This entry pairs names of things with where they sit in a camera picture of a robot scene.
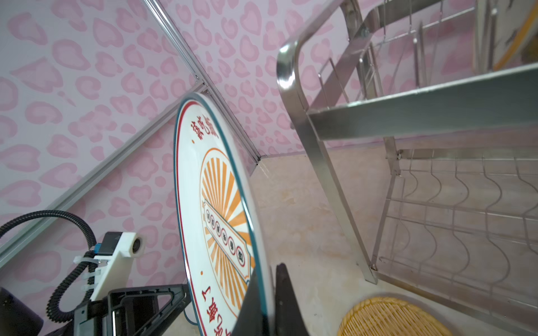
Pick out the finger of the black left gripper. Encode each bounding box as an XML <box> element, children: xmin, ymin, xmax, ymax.
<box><xmin>106</xmin><ymin>284</ymin><xmax>191</xmax><ymax>335</ymax></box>

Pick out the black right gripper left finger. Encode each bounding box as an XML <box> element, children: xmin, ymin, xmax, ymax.
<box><xmin>231</xmin><ymin>271</ymin><xmax>269</xmax><ymax>336</ymax></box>

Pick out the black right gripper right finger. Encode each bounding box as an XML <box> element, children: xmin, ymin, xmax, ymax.
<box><xmin>275</xmin><ymin>263</ymin><xmax>309</xmax><ymax>336</ymax></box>

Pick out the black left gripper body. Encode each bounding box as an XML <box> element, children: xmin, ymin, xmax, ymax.
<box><xmin>46</xmin><ymin>293</ymin><xmax>122</xmax><ymax>335</ymax></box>

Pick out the white plate orange sunburst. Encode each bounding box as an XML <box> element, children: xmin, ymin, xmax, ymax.
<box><xmin>174</xmin><ymin>93</ymin><xmax>275</xmax><ymax>335</ymax></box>

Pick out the orange woven pattern plate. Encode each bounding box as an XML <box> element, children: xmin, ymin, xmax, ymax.
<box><xmin>337</xmin><ymin>297</ymin><xmax>452</xmax><ymax>335</ymax></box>

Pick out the white star cartoon plate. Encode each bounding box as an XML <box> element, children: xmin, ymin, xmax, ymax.
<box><xmin>474</xmin><ymin>1</ymin><xmax>537</xmax><ymax>74</ymax></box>

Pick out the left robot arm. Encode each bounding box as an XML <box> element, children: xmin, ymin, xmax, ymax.
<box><xmin>1</xmin><ymin>284</ymin><xmax>191</xmax><ymax>335</ymax></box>

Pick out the stainless steel dish rack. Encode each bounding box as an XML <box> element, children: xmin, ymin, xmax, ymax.
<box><xmin>276</xmin><ymin>1</ymin><xmax>537</xmax><ymax>335</ymax></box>

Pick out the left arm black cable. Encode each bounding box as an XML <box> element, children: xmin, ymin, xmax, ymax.
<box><xmin>0</xmin><ymin>209</ymin><xmax>99</xmax><ymax>324</ymax></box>

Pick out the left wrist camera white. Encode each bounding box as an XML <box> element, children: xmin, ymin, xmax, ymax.
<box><xmin>74</xmin><ymin>232</ymin><xmax>146</xmax><ymax>301</ymax></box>

